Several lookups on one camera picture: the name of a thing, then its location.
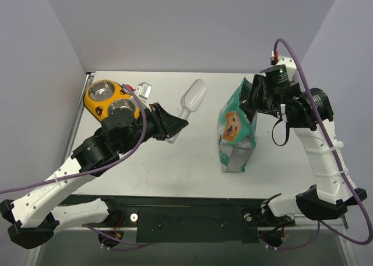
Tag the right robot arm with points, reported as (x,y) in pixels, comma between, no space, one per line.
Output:
(310,116)

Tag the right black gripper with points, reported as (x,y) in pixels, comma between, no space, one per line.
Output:
(256,91)

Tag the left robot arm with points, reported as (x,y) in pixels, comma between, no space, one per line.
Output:
(40,214)

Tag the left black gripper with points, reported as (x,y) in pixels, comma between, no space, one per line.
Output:
(157,120)

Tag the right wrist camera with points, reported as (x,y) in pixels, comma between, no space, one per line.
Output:
(277,59)

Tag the green pet food bag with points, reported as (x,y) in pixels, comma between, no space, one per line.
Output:
(236,131)

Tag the yellow double pet bowl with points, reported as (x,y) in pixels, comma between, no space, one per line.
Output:
(104,96)

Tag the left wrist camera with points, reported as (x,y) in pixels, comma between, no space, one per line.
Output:
(143,90)

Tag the clear plastic scoop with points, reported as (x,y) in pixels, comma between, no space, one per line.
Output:
(192,99)

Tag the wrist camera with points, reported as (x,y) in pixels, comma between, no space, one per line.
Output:
(277,59)
(143,90)

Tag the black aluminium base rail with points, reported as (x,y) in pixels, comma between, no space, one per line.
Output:
(139,221)

